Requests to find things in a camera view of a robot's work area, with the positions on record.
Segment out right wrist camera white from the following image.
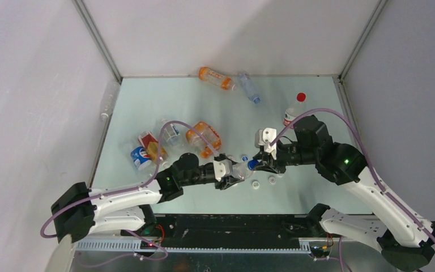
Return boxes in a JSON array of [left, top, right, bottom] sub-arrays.
[[254, 127, 277, 159]]

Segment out slim orange label bottle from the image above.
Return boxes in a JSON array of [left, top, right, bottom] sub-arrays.
[[198, 67, 236, 91]]

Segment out Pepsi bottle lower left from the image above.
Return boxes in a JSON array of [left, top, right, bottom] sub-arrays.
[[122, 141, 153, 171]]

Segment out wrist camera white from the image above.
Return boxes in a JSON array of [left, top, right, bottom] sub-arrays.
[[212, 159, 233, 181], [254, 127, 277, 159]]

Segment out white cap front middle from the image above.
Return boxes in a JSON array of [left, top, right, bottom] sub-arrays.
[[251, 180, 260, 190]]

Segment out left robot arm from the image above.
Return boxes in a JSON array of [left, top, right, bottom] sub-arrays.
[[51, 153, 255, 243]]

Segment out blue bottle cap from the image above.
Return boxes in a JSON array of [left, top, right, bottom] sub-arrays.
[[247, 159, 259, 170]]

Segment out large orange label bottle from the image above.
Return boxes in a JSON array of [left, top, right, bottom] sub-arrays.
[[185, 121, 222, 159]]

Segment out white cap front right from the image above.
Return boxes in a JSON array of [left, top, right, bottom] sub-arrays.
[[268, 176, 277, 185]]

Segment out Nongfu Spring red label bottle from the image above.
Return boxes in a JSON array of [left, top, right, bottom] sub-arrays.
[[283, 100, 306, 126]]

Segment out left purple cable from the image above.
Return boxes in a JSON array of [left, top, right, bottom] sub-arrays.
[[40, 120, 222, 239]]

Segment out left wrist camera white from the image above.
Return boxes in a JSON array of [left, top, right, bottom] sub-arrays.
[[212, 159, 233, 181]]

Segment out clear bluish water bottle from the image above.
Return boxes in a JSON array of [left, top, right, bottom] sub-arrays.
[[237, 73, 261, 104]]

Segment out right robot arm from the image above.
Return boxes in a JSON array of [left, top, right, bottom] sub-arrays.
[[255, 115, 435, 271]]

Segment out red bottle cap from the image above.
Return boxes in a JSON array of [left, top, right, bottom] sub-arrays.
[[296, 92, 306, 103]]

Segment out clear bottle by wall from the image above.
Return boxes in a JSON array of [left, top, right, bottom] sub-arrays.
[[100, 82, 120, 121]]

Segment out Pepsi bottle blue label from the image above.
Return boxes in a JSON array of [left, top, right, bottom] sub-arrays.
[[231, 160, 254, 181]]

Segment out red yellow label tea bottle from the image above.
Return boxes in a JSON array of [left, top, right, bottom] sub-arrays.
[[138, 131, 168, 163]]

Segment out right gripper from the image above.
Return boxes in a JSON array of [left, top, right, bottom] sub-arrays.
[[251, 142, 317, 174]]

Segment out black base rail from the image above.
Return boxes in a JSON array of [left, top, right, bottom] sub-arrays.
[[135, 214, 326, 250]]

